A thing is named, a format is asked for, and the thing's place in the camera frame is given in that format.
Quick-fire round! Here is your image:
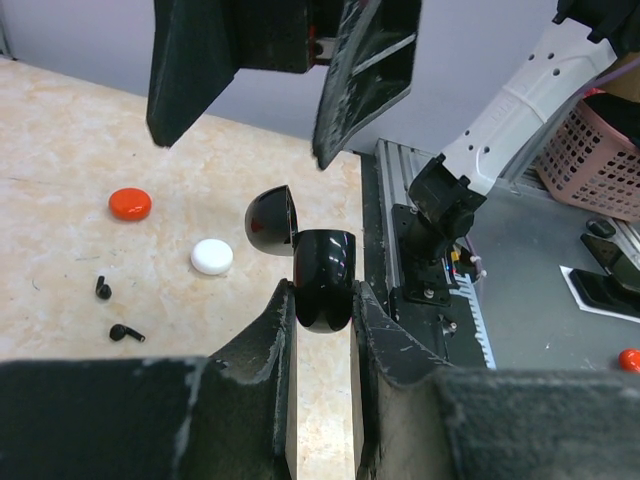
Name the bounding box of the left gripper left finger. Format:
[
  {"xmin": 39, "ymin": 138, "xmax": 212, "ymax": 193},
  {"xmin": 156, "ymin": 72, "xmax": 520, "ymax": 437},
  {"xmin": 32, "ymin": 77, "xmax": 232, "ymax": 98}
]
[{"xmin": 1, "ymin": 280, "xmax": 297, "ymax": 479}]

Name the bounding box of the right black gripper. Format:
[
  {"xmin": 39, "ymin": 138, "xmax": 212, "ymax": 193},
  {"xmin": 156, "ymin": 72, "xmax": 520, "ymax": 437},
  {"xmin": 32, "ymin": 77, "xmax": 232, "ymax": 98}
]
[{"xmin": 146, "ymin": 0, "xmax": 422, "ymax": 169}]

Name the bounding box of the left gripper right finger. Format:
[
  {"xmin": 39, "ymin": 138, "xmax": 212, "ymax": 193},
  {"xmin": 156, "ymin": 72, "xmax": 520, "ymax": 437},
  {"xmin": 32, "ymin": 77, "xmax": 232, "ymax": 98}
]
[{"xmin": 351, "ymin": 282, "xmax": 639, "ymax": 479}]

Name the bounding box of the black earbud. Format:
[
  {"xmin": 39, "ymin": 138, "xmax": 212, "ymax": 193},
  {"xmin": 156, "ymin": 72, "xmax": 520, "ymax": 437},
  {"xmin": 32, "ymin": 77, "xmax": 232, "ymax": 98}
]
[
  {"xmin": 109, "ymin": 324, "xmax": 146, "ymax": 343},
  {"xmin": 95, "ymin": 275, "xmax": 112, "ymax": 300}
]

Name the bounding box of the black earbud charging case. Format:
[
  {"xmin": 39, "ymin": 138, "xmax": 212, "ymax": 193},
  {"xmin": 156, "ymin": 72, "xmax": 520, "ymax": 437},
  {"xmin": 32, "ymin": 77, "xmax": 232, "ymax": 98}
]
[{"xmin": 245, "ymin": 185, "xmax": 357, "ymax": 333}]

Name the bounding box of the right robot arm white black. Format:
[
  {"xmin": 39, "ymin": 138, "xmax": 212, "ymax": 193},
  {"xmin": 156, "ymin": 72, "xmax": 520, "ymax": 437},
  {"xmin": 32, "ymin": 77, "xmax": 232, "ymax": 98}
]
[{"xmin": 146, "ymin": 1, "xmax": 639, "ymax": 305}]

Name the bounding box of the white earbud charging case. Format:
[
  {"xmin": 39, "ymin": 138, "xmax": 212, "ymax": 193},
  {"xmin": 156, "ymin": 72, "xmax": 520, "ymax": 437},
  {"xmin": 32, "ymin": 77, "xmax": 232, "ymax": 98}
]
[{"xmin": 190, "ymin": 239, "xmax": 234, "ymax": 276}]

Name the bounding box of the black phone on paper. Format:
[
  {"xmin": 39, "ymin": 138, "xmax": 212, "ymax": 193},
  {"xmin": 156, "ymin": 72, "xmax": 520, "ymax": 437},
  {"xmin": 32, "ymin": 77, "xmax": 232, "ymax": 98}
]
[{"xmin": 569, "ymin": 232, "xmax": 640, "ymax": 319}]

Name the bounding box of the orange object on floor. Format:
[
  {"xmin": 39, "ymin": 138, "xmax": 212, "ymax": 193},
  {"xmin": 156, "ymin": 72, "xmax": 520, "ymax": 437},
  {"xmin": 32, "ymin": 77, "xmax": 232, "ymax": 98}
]
[{"xmin": 618, "ymin": 348, "xmax": 640, "ymax": 373}]

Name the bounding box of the pink plastic basket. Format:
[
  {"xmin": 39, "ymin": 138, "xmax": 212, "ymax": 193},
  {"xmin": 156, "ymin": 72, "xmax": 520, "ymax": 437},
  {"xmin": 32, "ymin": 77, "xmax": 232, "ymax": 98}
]
[{"xmin": 536, "ymin": 93, "xmax": 639, "ymax": 223}]

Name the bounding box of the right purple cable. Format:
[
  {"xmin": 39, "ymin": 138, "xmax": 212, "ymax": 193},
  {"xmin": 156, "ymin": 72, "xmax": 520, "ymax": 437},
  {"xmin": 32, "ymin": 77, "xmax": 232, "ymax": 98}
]
[{"xmin": 584, "ymin": 49, "xmax": 640, "ymax": 101}]

